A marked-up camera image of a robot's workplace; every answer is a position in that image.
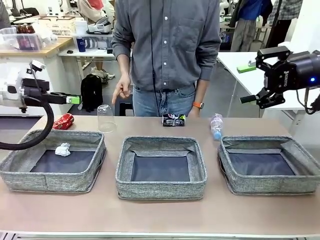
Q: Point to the white cylinder container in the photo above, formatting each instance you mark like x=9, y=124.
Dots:
x=81, y=27

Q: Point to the shoes on floor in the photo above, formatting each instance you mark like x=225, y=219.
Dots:
x=102, y=72

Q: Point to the black computer mouse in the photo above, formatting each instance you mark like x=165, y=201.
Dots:
x=70, y=51

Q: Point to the clear plastic water bottle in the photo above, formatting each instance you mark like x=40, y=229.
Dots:
x=216, y=125

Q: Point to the white paper ball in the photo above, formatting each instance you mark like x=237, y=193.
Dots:
x=63, y=150

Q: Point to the crushed red soda can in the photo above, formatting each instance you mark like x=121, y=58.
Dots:
x=63, y=121

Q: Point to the clear plastic cup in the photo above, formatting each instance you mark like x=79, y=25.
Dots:
x=107, y=120

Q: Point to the person in plaid shirt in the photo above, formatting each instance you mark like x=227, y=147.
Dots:
x=282, y=15

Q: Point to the crushed black soda can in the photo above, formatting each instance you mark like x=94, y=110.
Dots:
x=174, y=120

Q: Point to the person's left hand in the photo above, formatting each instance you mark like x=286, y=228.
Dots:
x=193, y=113

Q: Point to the grey fabric basket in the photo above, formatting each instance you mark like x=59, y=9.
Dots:
x=70, y=180
x=160, y=187
x=262, y=185

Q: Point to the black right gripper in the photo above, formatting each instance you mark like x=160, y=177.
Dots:
x=297, y=72

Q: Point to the person in beige jacket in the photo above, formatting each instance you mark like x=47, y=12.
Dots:
x=92, y=10

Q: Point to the person's right forearm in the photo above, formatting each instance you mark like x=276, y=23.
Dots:
x=124, y=65

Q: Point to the white table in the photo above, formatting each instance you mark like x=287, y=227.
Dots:
x=230, y=57

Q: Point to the white desk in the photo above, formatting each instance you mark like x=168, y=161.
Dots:
x=85, y=53

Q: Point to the person in grey shirt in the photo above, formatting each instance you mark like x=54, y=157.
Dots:
x=170, y=50

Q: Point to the white and black device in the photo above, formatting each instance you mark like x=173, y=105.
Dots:
x=98, y=26

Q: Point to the person's right hand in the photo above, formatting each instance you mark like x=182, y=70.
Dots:
x=123, y=87

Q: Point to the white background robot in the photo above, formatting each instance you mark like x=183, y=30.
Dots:
x=226, y=6

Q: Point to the black backpack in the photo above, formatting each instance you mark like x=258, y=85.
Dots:
x=91, y=92

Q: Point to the orange wrist watch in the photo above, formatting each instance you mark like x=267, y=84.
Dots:
x=198, y=105

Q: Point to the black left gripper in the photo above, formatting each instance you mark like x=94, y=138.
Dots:
x=35, y=92

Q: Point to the white slatted crate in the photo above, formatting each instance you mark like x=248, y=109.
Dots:
x=60, y=26

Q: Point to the wooden top table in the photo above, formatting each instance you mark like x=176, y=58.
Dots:
x=50, y=47

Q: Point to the blue bottle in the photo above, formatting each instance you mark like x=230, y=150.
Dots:
x=82, y=45

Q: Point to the person's left forearm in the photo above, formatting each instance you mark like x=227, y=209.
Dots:
x=202, y=91

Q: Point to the striped container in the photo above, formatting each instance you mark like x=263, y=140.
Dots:
x=91, y=43

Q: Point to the clear plastic storage box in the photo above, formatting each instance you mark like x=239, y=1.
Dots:
x=22, y=41

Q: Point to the person in blue jacket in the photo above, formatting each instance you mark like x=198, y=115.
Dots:
x=252, y=15

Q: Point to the brown glass bottle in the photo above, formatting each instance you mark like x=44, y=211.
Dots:
x=21, y=28
x=29, y=28

